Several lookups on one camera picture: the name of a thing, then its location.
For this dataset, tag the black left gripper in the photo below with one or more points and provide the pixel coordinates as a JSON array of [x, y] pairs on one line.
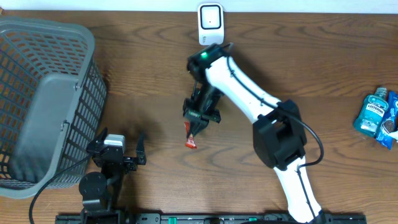
[[130, 165]]

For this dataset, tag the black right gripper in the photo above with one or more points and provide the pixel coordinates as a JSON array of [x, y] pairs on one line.
[[198, 120]]

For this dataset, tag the red Nescafe coffee stick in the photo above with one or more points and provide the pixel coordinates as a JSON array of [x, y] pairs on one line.
[[190, 142]]

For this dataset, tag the blue mouthwash bottle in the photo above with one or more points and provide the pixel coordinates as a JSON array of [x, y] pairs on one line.
[[372, 112]]

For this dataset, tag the blue Oreo cookie pack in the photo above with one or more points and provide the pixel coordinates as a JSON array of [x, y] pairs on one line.
[[388, 123]]

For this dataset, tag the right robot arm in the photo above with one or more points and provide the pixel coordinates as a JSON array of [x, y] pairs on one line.
[[277, 128]]

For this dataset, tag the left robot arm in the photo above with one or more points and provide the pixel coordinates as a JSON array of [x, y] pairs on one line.
[[100, 190]]

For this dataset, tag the white barcode scanner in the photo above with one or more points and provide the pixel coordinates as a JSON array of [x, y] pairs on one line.
[[210, 23]]

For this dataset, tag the grey plastic shopping basket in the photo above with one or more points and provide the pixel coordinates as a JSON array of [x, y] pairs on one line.
[[52, 98]]

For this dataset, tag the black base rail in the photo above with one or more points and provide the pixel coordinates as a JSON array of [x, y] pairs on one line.
[[155, 218]]

